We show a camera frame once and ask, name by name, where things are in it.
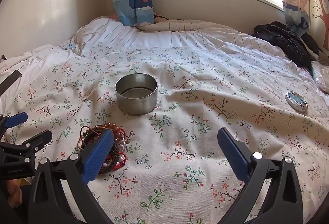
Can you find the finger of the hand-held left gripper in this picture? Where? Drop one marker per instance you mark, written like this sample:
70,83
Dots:
38,139
16,119

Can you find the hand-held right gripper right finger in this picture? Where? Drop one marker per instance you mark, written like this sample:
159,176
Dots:
232,154

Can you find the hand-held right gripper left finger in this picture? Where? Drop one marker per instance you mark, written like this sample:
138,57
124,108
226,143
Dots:
99,154

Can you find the round metal tin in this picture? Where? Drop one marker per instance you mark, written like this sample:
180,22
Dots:
136,100

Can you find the person's left hand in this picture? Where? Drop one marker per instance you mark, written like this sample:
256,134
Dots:
14,192

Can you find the floral duvet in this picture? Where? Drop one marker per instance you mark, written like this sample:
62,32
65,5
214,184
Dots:
180,126

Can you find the round printed tin lid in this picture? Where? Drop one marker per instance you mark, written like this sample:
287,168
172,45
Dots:
297,101

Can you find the clear plastic bag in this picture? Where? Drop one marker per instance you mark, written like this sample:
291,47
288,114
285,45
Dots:
320,76

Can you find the black puffer jacket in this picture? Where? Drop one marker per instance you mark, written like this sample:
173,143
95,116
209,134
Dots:
285,39

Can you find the striped pillow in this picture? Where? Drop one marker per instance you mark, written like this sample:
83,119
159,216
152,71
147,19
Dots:
190,25

